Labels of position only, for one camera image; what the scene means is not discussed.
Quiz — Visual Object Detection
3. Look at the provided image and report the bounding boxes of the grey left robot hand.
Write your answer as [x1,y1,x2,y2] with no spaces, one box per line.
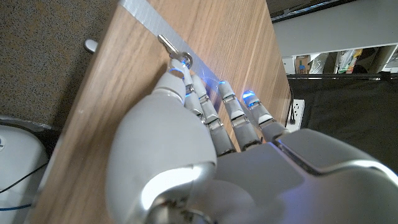
[105,58,398,224]

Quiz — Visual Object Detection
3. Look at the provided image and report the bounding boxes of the black power cord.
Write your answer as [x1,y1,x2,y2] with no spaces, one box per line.
[287,86,297,125]

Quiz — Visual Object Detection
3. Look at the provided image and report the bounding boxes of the black backdrop curtain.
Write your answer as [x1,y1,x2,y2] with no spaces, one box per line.
[287,77,398,175]

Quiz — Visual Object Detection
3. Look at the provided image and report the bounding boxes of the white shelf cabinet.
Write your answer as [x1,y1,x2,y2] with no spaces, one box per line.
[272,0,398,75]

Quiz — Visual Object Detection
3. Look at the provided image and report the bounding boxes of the silver key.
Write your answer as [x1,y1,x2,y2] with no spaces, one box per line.
[157,34,194,69]

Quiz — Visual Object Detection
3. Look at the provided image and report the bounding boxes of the white power strip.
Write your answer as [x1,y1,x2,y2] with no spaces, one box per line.
[285,98,305,133]

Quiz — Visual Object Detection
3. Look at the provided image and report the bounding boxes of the grey metal table leg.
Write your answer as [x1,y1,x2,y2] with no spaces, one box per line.
[83,39,99,54]

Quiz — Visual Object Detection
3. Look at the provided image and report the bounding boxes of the clear plastic bags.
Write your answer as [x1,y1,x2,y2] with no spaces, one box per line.
[337,49,364,74]

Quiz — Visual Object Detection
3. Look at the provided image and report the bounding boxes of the grey tape outline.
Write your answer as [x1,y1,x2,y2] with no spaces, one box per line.
[119,0,224,94]

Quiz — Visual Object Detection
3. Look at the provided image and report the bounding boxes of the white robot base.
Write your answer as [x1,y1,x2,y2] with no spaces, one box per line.
[0,118,52,224]

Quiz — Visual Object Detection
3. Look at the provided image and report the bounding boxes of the brown cardboard box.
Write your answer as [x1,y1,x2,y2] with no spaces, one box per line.
[294,55,312,75]

